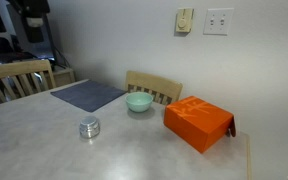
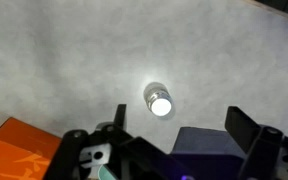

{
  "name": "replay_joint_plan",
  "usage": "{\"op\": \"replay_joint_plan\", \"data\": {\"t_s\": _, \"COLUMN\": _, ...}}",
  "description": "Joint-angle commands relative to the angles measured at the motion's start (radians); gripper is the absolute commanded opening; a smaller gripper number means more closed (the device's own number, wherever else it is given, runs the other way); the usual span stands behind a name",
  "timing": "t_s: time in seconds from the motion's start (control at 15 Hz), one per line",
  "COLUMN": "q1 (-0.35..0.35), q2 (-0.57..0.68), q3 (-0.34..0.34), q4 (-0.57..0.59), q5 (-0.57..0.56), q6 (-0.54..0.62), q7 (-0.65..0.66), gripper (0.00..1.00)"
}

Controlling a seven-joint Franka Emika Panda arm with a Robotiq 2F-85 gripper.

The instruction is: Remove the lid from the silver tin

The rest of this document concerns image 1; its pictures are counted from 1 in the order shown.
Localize beige wall thermostat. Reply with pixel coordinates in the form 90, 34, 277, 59
174, 7, 195, 34

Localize silver round tin lid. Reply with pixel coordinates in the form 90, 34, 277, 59
79, 115, 100, 130

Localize small wooden cabinet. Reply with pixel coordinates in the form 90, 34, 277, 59
43, 66, 76, 88

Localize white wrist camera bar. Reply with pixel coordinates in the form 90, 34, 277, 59
26, 17, 45, 28

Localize white light switch plate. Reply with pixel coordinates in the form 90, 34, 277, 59
202, 7, 235, 36

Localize light wooden chair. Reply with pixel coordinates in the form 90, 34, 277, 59
124, 70, 184, 106
0, 59, 57, 104

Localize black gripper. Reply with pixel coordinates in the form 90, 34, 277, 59
26, 25, 46, 44

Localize silver round tin base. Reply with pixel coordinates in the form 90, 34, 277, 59
79, 123, 101, 139

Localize mint green bowl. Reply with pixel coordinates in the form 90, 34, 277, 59
124, 91, 154, 113

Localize blue placemat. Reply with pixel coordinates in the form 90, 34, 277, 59
50, 79, 128, 113

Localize orange cardboard box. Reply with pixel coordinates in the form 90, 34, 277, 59
163, 95, 237, 154

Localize black wall cables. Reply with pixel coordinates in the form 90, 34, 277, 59
53, 46, 72, 70

